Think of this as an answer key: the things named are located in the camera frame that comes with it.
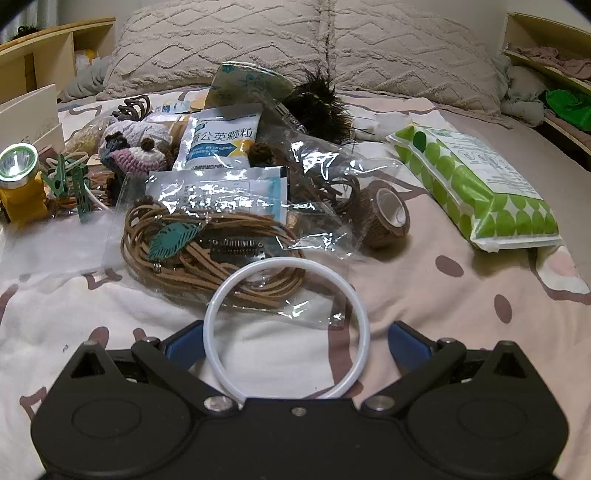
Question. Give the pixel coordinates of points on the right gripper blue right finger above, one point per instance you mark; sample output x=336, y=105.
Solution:
x=409, y=348

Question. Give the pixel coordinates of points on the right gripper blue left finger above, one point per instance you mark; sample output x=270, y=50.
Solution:
x=186, y=346

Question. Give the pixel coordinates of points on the green plastic clothespin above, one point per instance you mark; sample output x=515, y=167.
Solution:
x=66, y=177

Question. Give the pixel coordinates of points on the yellow headlamp flashlight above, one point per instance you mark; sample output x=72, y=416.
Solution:
x=22, y=190

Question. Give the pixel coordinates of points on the brown tape roll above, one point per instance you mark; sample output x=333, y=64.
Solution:
x=383, y=217

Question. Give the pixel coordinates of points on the green dotted wet wipes pack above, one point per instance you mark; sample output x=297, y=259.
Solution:
x=492, y=204

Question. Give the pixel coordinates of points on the clear bag with masks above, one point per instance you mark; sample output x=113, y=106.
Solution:
x=257, y=190

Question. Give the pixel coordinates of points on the crocheted purple doll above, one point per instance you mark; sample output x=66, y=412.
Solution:
x=136, y=147

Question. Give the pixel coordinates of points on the white blue medicine sachet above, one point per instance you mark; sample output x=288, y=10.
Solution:
x=219, y=137

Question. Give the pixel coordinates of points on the black feather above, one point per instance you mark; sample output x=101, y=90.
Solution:
x=318, y=108

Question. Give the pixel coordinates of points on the white storage box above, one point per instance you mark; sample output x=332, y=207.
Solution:
x=32, y=118

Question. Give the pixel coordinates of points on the green cloth on shelf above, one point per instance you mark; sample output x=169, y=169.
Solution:
x=573, y=107

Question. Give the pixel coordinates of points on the right beige textured pillow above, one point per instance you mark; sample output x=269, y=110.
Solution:
x=392, y=48

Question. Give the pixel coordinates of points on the beige textured pillow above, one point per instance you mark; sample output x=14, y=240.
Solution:
x=392, y=48
x=182, y=43

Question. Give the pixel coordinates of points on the left beige textured pillow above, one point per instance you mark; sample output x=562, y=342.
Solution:
x=182, y=43

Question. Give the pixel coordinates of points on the left wooden bedside shelf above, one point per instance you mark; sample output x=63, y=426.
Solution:
x=48, y=56

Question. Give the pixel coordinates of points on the wooden bedside shelf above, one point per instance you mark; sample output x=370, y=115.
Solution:
x=560, y=54
x=48, y=56

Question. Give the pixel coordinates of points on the right wooden bedside shelf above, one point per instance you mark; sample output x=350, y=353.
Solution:
x=560, y=54

